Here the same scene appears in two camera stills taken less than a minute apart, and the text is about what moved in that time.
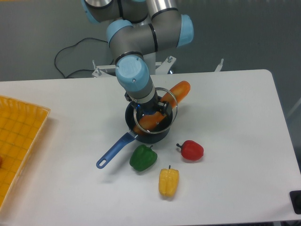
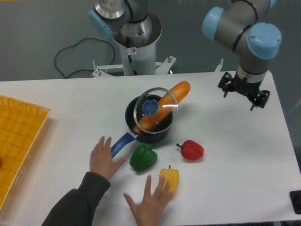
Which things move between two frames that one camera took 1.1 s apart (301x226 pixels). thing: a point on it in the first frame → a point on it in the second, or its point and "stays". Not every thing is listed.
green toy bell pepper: (143, 157) stays
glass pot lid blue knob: (158, 122) stays
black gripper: (157, 104) → (249, 89)
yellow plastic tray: (21, 125) stays
